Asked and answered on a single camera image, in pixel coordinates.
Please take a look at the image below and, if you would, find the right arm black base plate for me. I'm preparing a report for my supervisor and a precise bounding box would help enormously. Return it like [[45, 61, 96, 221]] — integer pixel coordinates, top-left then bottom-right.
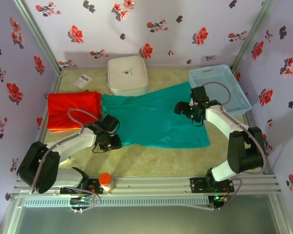
[[189, 177, 235, 195]]

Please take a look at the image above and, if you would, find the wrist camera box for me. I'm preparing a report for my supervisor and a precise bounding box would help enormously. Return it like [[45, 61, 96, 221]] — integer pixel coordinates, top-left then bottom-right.
[[102, 114, 121, 134], [190, 86, 210, 104]]

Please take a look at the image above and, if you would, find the green circuit board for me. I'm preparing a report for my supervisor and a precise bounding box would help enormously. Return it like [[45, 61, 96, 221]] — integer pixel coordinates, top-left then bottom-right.
[[69, 196, 93, 207]]

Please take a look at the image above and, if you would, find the orange-lidded white bottle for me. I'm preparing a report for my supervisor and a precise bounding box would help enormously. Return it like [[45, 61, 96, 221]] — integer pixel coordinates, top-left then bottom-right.
[[98, 172, 116, 194]]

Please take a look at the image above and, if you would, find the aluminium frame cross rail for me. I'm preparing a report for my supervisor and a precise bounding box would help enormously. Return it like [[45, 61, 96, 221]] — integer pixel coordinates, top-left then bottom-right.
[[12, 174, 283, 198]]

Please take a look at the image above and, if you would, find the grey metal panel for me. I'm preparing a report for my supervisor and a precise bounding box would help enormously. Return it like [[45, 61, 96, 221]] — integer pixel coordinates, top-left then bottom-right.
[[0, 195, 293, 234]]

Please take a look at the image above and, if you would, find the orange folded t-shirt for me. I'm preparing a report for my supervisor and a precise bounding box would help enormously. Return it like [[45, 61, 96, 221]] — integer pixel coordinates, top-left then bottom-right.
[[48, 125, 82, 134]]

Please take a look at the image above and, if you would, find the white zip case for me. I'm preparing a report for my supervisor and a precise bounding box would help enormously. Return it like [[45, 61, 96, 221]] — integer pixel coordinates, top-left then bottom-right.
[[106, 55, 149, 96]]

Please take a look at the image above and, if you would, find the grey slotted cable duct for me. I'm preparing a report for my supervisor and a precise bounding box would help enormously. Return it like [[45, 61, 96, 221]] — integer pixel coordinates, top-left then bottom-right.
[[22, 196, 210, 208]]

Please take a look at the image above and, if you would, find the light blue plastic basket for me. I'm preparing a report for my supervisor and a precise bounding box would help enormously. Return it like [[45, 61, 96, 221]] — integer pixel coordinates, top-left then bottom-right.
[[188, 64, 253, 117]]

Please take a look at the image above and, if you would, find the red folded t-shirt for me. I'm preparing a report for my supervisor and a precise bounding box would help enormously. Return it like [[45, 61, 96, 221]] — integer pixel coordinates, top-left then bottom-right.
[[46, 91, 104, 131]]

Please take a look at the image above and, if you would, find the small white packet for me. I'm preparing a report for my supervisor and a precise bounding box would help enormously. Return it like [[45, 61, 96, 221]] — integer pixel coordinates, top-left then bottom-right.
[[73, 74, 92, 89]]

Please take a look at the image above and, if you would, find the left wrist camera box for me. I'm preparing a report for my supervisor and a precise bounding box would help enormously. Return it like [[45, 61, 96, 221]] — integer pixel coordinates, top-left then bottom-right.
[[102, 114, 121, 134]]

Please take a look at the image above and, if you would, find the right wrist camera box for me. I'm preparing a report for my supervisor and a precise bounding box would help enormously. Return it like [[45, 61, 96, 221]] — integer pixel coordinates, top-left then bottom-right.
[[190, 86, 210, 104]]

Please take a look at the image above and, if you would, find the teal t-shirt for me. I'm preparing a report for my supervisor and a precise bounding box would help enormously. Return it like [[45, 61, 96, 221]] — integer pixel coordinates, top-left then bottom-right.
[[101, 81, 211, 150]]

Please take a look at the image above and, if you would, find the aluminium corner post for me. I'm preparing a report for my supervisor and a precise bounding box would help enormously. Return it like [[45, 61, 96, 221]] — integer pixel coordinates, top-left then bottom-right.
[[13, 0, 63, 74], [230, 0, 277, 71]]

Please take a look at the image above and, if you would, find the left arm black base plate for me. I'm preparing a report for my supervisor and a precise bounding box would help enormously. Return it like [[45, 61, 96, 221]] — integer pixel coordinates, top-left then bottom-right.
[[60, 178, 105, 196]]

